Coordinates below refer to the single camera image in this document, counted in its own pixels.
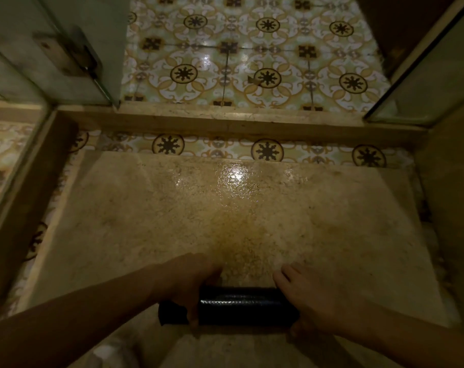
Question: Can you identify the person's left hand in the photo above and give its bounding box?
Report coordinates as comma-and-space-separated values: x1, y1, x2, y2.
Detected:
152, 253, 223, 328

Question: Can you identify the person's right hand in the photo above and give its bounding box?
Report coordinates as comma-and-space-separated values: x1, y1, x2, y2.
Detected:
272, 263, 357, 338

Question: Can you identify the black mat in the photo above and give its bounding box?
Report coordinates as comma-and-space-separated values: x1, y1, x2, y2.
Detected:
158, 285, 300, 327

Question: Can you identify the person's left forearm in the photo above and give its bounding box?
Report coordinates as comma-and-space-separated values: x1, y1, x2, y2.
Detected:
0, 263, 160, 368

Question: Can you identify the person's right forearm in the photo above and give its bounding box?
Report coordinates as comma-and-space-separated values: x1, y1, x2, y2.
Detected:
345, 295, 464, 368

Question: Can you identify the stone shower threshold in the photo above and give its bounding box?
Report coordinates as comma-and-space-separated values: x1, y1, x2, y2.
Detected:
56, 102, 428, 147

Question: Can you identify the metal door hinge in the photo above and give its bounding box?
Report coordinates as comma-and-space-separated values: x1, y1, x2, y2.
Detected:
33, 26, 103, 79

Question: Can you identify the glass shower panel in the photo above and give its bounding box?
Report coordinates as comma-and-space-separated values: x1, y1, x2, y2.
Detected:
363, 0, 464, 126

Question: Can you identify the glass shower door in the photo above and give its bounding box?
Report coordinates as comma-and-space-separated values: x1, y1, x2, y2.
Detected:
0, 0, 132, 108

